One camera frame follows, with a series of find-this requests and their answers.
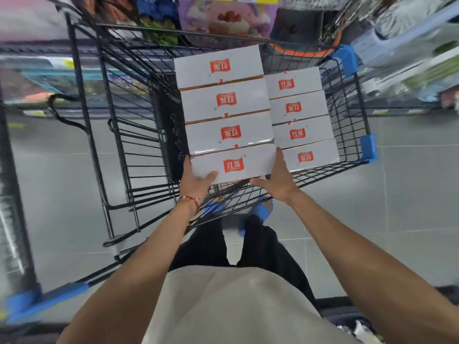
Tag person's left hand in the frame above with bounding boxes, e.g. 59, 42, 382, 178
178, 155, 219, 212

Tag person's right forearm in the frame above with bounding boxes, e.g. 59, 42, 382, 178
288, 191, 459, 344

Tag red string bracelet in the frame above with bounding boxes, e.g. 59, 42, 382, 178
178, 195, 200, 214

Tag black wire shopping cart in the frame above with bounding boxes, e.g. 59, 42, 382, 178
0, 0, 379, 326

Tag green white cardboard carton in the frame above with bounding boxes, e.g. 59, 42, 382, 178
403, 43, 459, 92

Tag orange rimmed bucket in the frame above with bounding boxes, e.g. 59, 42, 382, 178
263, 7, 343, 60

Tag person's left forearm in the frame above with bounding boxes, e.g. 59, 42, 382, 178
55, 202, 200, 344

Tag blue rubber slipper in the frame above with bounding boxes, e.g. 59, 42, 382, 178
202, 200, 227, 216
238, 198, 274, 237

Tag stack of white boxes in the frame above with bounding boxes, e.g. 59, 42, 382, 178
264, 66, 340, 173

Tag grey fluffy round mat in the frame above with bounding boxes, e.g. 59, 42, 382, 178
278, 0, 356, 13

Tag green blue printed package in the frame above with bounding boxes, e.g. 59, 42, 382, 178
136, 0, 180, 47

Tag grey fluffy mop head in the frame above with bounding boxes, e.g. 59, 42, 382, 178
372, 0, 459, 38

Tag purple pink printed package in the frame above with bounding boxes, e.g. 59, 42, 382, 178
177, 0, 279, 49

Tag light blue flat mop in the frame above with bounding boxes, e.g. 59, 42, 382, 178
350, 0, 459, 67

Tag black trousers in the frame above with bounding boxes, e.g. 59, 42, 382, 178
168, 215, 318, 309

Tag grey shirt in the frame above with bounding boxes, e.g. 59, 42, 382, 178
142, 265, 363, 344

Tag person's right hand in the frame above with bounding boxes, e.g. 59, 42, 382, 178
249, 146, 301, 207

